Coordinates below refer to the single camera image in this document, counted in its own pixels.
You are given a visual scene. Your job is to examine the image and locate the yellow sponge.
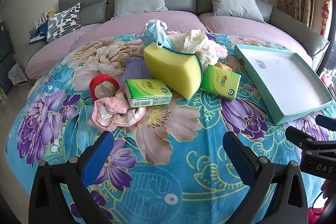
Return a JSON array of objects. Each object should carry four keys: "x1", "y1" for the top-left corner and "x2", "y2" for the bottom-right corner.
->
[{"x1": 143, "y1": 42, "x2": 204, "y2": 100}]

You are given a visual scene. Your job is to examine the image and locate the purple packet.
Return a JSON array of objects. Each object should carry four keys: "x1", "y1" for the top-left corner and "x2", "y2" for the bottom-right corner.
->
[{"x1": 119, "y1": 56, "x2": 149, "y2": 84}]

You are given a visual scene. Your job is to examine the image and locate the red hanging decoration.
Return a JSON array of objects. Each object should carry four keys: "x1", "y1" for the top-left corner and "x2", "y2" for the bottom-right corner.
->
[{"x1": 319, "y1": 0, "x2": 333, "y2": 38}]

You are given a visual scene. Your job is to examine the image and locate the pink fluffy cloth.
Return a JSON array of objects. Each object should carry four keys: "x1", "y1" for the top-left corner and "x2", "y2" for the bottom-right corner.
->
[{"x1": 206, "y1": 34, "x2": 228, "y2": 59}]

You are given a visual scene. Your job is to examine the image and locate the pink lace-trimmed cloth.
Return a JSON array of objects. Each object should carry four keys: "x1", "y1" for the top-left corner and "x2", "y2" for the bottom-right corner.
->
[{"x1": 90, "y1": 93, "x2": 147, "y2": 132}]

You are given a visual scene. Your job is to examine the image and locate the orange packet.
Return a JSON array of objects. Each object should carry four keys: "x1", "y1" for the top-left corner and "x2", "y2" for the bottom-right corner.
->
[{"x1": 215, "y1": 62, "x2": 233, "y2": 72}]

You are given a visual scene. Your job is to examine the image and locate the floral blue blanket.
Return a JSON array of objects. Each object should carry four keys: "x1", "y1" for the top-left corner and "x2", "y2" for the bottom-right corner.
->
[{"x1": 5, "y1": 32, "x2": 336, "y2": 224}]

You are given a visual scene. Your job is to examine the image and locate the blue face mask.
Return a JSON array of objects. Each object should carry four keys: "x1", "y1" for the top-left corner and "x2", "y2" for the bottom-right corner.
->
[{"x1": 142, "y1": 19, "x2": 175, "y2": 51}]

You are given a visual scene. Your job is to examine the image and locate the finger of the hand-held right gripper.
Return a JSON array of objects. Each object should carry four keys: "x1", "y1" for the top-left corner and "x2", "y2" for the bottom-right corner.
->
[
  {"x1": 315, "y1": 114, "x2": 336, "y2": 128},
  {"x1": 286, "y1": 126, "x2": 316, "y2": 151}
]

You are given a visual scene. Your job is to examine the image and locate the white and yellow packaging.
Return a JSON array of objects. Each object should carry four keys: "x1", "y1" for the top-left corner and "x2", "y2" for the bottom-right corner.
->
[{"x1": 34, "y1": 11, "x2": 58, "y2": 28}]

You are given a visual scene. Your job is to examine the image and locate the red tape roll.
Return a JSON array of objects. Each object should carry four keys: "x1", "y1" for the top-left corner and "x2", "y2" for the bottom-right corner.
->
[{"x1": 89, "y1": 74, "x2": 120, "y2": 101}]

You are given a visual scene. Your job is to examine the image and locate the purple sofa cover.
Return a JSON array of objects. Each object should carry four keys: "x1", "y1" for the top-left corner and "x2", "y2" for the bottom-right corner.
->
[{"x1": 25, "y1": 10, "x2": 323, "y2": 80}]

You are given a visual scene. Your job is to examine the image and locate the pink plastic object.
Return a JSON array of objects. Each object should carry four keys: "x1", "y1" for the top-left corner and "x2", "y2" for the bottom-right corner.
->
[{"x1": 322, "y1": 76, "x2": 335, "y2": 92}]

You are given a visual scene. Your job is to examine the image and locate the cream lace cloth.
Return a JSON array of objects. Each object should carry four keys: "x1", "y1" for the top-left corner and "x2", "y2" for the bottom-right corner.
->
[{"x1": 168, "y1": 29, "x2": 219, "y2": 64}]

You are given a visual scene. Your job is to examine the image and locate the dark cabinet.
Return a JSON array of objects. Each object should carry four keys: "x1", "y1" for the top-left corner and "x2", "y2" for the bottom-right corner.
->
[{"x1": 0, "y1": 22, "x2": 16, "y2": 98}]

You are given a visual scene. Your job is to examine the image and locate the green tissue packet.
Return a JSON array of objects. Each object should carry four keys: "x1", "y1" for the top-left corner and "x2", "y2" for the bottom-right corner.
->
[
  {"x1": 200, "y1": 64, "x2": 241, "y2": 102},
  {"x1": 125, "y1": 78, "x2": 173, "y2": 108}
]

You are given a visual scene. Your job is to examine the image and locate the black white patterned pillow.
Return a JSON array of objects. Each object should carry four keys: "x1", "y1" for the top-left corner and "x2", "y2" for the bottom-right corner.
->
[{"x1": 47, "y1": 3, "x2": 82, "y2": 43}]

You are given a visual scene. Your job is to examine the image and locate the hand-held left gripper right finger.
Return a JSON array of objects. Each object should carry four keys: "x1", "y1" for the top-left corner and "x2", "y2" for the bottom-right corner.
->
[{"x1": 223, "y1": 132, "x2": 309, "y2": 224}]

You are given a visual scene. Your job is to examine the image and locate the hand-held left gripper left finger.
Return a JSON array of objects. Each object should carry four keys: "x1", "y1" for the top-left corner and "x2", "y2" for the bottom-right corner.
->
[{"x1": 28, "y1": 131, "x2": 116, "y2": 224}]

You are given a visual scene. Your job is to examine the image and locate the grey and purple pillow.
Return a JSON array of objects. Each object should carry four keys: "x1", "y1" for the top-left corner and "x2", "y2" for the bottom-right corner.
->
[{"x1": 205, "y1": 0, "x2": 266, "y2": 24}]

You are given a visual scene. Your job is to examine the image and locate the teal cardboard tray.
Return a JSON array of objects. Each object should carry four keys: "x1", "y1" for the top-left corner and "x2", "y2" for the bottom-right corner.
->
[{"x1": 234, "y1": 44, "x2": 333, "y2": 125}]

